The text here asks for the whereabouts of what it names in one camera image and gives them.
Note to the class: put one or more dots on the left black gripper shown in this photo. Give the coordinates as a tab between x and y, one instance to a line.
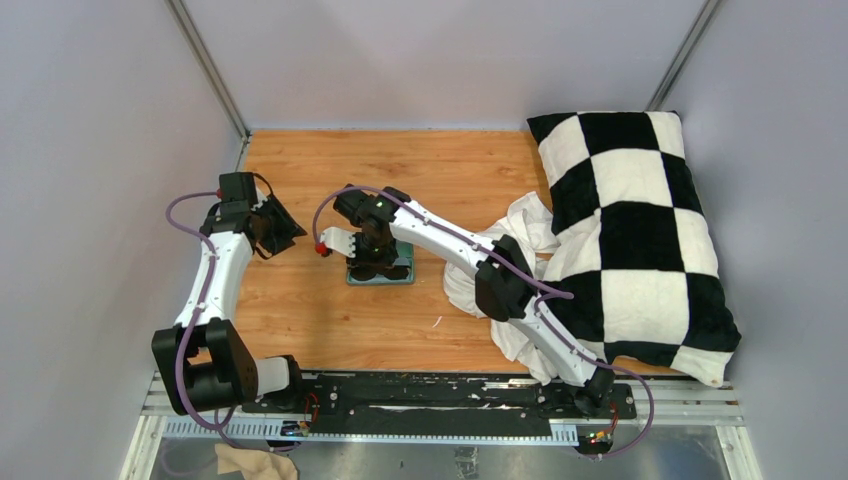
288	229

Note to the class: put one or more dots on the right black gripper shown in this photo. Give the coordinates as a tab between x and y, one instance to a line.
371	264

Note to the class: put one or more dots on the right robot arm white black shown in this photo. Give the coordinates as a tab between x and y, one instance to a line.
505	288

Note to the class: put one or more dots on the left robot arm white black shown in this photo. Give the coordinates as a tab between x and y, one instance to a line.
203	362

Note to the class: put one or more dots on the white crumpled cloth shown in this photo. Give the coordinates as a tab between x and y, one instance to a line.
529	222

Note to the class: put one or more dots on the beige crumpled cloth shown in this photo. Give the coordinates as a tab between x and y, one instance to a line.
254	464

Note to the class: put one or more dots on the black white checkered pillow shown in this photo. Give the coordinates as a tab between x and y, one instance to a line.
633	245

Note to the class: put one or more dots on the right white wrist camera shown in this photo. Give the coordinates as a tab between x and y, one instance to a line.
335	239

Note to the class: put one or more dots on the black metal base rail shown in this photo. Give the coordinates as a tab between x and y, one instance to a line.
451	408

